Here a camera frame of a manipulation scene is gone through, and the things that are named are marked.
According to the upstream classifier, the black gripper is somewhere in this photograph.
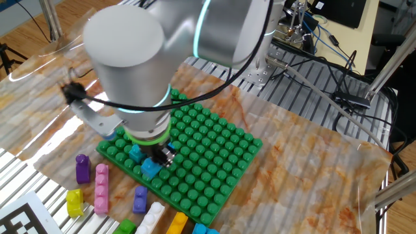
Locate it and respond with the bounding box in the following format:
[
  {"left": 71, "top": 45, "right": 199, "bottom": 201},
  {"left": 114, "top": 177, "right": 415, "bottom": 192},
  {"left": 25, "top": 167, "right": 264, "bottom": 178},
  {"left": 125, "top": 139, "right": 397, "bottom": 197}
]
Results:
[{"left": 142, "top": 141, "right": 178, "bottom": 168}]

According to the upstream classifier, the sky blue three-stud block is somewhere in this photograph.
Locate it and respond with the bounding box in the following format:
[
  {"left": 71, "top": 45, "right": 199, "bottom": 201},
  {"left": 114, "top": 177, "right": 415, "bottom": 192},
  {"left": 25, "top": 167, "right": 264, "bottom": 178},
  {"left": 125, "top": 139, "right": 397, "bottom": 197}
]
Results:
[{"left": 140, "top": 141, "right": 176, "bottom": 179}]

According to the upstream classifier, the teal long block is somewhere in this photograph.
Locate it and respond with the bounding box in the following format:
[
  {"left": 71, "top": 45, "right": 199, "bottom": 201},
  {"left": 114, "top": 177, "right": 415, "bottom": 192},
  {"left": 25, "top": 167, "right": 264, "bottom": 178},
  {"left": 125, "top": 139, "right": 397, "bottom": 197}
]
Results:
[{"left": 129, "top": 144, "right": 148, "bottom": 164}]

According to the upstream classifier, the indigo two-stud block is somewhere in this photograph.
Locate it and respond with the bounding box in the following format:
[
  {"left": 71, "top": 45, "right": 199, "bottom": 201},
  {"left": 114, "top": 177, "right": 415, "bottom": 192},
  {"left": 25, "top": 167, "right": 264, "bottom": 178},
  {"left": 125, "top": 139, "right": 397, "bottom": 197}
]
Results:
[{"left": 132, "top": 185, "right": 149, "bottom": 215}]

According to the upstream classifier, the green studded baseplate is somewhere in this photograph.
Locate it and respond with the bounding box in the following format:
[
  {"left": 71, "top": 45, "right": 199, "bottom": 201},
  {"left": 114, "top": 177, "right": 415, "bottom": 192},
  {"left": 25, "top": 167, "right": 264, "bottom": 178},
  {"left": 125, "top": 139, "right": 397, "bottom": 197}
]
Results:
[{"left": 96, "top": 88, "right": 263, "bottom": 227}]

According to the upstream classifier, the white four-stud long block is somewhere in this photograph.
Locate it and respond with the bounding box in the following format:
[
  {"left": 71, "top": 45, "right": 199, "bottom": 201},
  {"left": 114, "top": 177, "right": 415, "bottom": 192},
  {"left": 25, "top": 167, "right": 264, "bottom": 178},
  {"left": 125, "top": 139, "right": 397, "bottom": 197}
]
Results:
[{"left": 135, "top": 201, "right": 166, "bottom": 234}]

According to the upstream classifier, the pink long block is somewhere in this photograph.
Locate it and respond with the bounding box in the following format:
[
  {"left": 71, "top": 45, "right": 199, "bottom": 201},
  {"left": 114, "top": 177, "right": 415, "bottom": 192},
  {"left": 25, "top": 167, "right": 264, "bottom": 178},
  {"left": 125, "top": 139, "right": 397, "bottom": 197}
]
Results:
[{"left": 94, "top": 162, "right": 110, "bottom": 215}]

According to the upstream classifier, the orange-yellow four-stud long block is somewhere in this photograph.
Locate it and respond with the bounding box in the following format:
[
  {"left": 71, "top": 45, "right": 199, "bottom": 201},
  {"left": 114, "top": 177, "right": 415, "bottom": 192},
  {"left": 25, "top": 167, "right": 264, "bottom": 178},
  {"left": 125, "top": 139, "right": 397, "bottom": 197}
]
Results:
[{"left": 166, "top": 211, "right": 189, "bottom": 234}]

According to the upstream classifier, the green two-stud block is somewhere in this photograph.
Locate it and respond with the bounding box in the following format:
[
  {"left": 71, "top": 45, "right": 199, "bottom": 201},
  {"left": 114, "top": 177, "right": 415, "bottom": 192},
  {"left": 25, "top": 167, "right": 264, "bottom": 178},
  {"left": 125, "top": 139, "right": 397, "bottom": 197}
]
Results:
[{"left": 112, "top": 218, "right": 137, "bottom": 234}]

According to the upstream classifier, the dark purple sloped block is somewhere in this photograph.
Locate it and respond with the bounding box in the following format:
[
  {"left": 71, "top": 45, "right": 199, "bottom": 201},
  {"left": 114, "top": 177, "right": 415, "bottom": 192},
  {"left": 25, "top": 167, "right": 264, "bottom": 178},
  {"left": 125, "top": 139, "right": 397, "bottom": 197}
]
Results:
[{"left": 75, "top": 153, "right": 92, "bottom": 185}]

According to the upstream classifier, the blue square four-stud block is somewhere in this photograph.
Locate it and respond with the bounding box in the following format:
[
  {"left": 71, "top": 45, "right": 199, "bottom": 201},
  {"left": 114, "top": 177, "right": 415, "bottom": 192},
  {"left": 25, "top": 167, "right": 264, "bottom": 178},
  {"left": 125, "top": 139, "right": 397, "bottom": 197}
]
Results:
[{"left": 191, "top": 222, "right": 221, "bottom": 234}]

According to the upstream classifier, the lemon yellow small block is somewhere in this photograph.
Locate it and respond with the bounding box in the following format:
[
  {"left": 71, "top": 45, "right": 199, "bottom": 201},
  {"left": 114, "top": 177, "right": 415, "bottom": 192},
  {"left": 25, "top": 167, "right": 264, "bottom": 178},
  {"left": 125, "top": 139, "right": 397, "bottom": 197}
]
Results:
[{"left": 65, "top": 188, "right": 85, "bottom": 218}]

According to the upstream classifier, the printed marker tag paper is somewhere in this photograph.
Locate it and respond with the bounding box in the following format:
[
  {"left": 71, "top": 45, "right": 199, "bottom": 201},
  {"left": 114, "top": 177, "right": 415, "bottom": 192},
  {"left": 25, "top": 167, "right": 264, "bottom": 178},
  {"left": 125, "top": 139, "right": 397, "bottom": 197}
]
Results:
[{"left": 0, "top": 190, "right": 55, "bottom": 234}]

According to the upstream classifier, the marble pattern mat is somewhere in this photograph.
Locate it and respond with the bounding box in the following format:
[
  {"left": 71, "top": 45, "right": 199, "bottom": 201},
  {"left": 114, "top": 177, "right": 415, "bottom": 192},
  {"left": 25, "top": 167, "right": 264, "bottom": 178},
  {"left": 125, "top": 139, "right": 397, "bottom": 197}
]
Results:
[{"left": 0, "top": 8, "right": 393, "bottom": 234}]

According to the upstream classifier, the black tripod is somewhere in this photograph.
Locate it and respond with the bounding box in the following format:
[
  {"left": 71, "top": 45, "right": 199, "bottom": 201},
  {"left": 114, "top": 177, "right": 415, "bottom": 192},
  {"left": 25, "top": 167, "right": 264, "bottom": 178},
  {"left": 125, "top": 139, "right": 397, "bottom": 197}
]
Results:
[{"left": 0, "top": 42, "right": 29, "bottom": 76}]

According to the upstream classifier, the small metal stand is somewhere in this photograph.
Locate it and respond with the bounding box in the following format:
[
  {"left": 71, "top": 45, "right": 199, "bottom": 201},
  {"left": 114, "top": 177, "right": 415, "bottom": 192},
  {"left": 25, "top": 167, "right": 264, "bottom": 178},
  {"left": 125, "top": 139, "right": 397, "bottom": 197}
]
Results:
[{"left": 281, "top": 0, "right": 313, "bottom": 44}]

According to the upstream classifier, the black power strip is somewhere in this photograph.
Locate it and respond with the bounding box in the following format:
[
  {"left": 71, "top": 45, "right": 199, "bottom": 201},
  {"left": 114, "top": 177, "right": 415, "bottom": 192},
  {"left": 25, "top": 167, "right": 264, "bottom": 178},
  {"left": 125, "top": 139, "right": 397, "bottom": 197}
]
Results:
[{"left": 331, "top": 90, "right": 372, "bottom": 110}]

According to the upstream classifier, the beige desk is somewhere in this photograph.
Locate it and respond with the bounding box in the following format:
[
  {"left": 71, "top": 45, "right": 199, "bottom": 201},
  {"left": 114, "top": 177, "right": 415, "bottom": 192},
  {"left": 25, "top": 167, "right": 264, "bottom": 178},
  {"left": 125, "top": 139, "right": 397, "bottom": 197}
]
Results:
[{"left": 310, "top": 0, "right": 380, "bottom": 76}]

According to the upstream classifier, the black laptop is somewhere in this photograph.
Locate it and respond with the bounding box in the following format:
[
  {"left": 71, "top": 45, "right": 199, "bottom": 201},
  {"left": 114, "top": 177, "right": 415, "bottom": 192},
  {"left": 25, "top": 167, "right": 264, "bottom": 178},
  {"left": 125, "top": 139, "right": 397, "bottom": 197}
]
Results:
[{"left": 320, "top": 0, "right": 367, "bottom": 29}]

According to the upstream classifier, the green flange ring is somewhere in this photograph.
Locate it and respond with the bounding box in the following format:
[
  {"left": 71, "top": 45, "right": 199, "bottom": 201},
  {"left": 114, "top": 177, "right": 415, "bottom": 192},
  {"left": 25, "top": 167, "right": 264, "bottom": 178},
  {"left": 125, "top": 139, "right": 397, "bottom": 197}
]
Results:
[{"left": 124, "top": 122, "right": 172, "bottom": 147}]

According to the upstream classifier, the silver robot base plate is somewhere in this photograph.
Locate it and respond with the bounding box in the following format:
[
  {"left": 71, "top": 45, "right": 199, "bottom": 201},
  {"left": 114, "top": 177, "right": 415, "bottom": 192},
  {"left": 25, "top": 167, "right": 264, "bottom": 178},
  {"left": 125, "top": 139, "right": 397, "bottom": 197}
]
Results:
[{"left": 240, "top": 42, "right": 283, "bottom": 88}]

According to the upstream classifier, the grey conduit hose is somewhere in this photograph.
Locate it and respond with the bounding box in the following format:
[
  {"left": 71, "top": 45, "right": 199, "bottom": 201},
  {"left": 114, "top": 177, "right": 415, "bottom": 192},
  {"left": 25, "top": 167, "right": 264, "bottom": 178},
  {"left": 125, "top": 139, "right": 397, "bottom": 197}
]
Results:
[{"left": 265, "top": 55, "right": 387, "bottom": 150}]

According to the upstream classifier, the aluminium frame post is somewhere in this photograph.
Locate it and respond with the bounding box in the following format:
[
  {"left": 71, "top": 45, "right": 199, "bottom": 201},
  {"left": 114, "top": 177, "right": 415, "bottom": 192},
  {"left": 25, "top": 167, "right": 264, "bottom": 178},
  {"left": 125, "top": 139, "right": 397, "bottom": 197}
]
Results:
[
  {"left": 38, "top": 0, "right": 63, "bottom": 42},
  {"left": 364, "top": 34, "right": 416, "bottom": 102},
  {"left": 373, "top": 170, "right": 416, "bottom": 211}
]

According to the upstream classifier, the blue cable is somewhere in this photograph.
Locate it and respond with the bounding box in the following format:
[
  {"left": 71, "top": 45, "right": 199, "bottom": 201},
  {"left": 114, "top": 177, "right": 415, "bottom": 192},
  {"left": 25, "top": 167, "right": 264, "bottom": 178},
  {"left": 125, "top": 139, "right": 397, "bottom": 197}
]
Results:
[{"left": 301, "top": 18, "right": 354, "bottom": 68}]

